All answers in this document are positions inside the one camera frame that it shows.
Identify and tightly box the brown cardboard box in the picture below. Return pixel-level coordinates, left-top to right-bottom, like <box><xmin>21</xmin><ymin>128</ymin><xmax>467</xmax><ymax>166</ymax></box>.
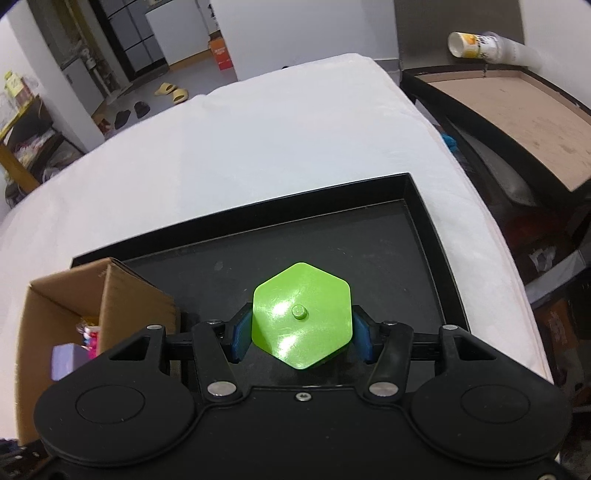
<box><xmin>14</xmin><ymin>257</ymin><xmax>182</xmax><ymax>446</ymax></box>

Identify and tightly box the white cabinet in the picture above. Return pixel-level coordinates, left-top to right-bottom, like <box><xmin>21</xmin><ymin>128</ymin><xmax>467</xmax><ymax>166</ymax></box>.
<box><xmin>145</xmin><ymin>0</ymin><xmax>211</xmax><ymax>68</ymax></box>

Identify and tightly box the black-edged wooden box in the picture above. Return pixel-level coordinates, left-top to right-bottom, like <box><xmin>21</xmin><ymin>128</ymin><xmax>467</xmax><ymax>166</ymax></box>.
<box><xmin>399</xmin><ymin>65</ymin><xmax>591</xmax><ymax>259</ymax></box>

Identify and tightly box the wooden shelf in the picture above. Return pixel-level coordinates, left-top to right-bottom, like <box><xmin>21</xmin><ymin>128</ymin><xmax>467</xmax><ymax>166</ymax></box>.
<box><xmin>0</xmin><ymin>69</ymin><xmax>61</xmax><ymax>195</ymax></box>

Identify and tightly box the white plastic bottle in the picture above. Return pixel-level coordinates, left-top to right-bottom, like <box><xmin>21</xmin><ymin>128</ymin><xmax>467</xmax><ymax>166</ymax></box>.
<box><xmin>448</xmin><ymin>30</ymin><xmax>532</xmax><ymax>65</ymax></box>

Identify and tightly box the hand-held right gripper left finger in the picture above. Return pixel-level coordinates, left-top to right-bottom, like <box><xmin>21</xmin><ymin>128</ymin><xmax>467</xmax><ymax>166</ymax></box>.
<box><xmin>105</xmin><ymin>304</ymin><xmax>254</xmax><ymax>402</ymax></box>

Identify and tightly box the pink figurine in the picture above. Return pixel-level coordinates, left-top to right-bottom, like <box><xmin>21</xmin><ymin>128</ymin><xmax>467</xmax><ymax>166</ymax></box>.
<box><xmin>76</xmin><ymin>316</ymin><xmax>101</xmax><ymax>361</ymax></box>

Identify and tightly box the black tray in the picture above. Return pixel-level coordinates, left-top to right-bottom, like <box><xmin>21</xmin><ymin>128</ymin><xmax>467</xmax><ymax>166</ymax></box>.
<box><xmin>70</xmin><ymin>173</ymin><xmax>472</xmax><ymax>388</ymax></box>

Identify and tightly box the green hexagonal toy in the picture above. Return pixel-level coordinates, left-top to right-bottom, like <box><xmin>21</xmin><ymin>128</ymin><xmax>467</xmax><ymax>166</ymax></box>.
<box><xmin>252</xmin><ymin>262</ymin><xmax>354</xmax><ymax>371</ymax></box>

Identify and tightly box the orange box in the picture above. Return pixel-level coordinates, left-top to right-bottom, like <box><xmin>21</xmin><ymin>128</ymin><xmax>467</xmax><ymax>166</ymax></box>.
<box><xmin>208</xmin><ymin>38</ymin><xmax>234</xmax><ymax>72</ymax></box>

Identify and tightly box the dark cabinet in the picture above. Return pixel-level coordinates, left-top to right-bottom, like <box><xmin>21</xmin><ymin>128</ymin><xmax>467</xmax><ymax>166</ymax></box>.
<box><xmin>99</xmin><ymin>0</ymin><xmax>167</xmax><ymax>75</ymax></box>

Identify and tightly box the small purple box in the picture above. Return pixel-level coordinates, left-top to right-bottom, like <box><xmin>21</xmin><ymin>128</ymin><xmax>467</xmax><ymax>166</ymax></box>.
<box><xmin>51</xmin><ymin>344</ymin><xmax>90</xmax><ymax>383</ymax></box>

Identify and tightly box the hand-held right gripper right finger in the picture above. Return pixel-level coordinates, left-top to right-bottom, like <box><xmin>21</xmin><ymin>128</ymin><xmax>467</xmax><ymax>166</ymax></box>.
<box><xmin>351</xmin><ymin>305</ymin><xmax>500</xmax><ymax>400</ymax></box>

